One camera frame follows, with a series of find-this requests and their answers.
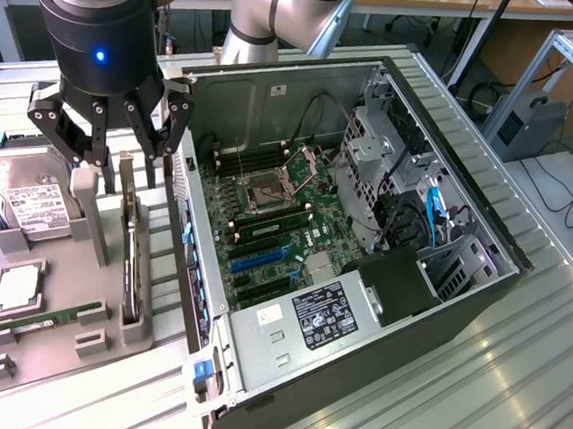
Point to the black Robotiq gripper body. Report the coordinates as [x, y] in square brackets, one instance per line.
[100, 47]

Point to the graphics card with metal bracket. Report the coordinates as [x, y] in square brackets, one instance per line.
[132, 281]

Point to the thin metal locking lever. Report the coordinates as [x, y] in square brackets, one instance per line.
[241, 163]

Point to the silver hard disk drive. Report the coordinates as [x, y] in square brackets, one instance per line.
[22, 191]

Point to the CPU socket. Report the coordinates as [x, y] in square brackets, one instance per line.
[266, 192]

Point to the metal socket cover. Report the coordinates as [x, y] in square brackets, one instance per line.
[303, 168]

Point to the labelled green RAM stick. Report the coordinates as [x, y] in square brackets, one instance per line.
[272, 229]

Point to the blue expansion slot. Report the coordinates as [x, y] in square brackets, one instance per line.
[257, 261]

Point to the silver CPU chip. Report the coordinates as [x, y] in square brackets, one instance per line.
[19, 287]

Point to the green Dell motherboard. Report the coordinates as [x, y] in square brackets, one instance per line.
[326, 218]

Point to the grey metal drive cage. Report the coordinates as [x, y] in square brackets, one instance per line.
[368, 146]

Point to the grey plastic parts rack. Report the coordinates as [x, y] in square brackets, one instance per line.
[72, 306]

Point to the silver finned chipset heatsink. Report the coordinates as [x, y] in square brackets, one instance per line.
[319, 268]

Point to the grey power supply unit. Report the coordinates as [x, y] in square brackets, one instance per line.
[275, 344]

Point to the blue case latch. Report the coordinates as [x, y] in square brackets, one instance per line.
[201, 372]

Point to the black office chair base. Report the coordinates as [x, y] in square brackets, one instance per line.
[418, 23]

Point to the black plastic shroud box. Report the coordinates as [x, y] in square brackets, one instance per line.
[396, 284]

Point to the grey perforated disk bay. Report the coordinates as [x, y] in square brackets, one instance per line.
[462, 270]

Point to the open black PC case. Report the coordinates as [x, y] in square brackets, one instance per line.
[455, 350]

